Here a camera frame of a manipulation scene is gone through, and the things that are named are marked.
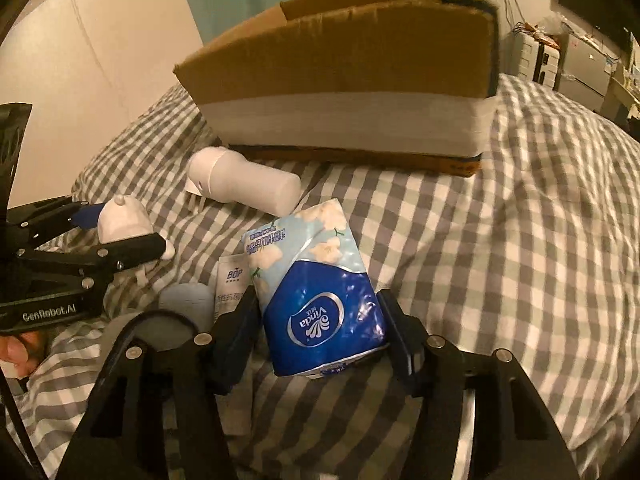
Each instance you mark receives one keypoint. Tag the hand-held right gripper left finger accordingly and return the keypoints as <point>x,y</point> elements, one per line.
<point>244,331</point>

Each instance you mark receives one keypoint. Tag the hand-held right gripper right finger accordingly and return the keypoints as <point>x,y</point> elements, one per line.
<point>400,332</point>

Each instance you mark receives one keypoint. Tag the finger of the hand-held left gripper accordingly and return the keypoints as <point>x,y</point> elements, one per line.
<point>125,252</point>
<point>86,215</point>

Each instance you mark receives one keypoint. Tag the small white round-top bottle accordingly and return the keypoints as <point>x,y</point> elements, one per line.
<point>122,222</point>

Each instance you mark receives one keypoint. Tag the blue tissue pack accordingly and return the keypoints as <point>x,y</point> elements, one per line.
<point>320,300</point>

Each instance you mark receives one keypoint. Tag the cardboard box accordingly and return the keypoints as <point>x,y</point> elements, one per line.
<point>345,75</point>

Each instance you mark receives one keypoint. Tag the person's left hand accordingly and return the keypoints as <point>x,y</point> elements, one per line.
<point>20,352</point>

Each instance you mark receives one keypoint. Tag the white sachet packet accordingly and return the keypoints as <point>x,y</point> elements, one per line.
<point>229,285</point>

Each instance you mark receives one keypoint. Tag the grey-blue rounded pouch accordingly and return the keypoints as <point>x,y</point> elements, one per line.
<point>187,302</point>

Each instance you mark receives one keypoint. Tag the grey checked bed sheet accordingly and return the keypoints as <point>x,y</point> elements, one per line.
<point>500,240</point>

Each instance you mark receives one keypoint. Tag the white cylindrical bottle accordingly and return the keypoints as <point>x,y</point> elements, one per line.
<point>240,177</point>

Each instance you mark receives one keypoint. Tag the white cabinet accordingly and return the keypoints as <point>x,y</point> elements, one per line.
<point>535,57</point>

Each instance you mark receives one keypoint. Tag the grey storage box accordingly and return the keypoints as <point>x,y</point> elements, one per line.
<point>587,72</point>

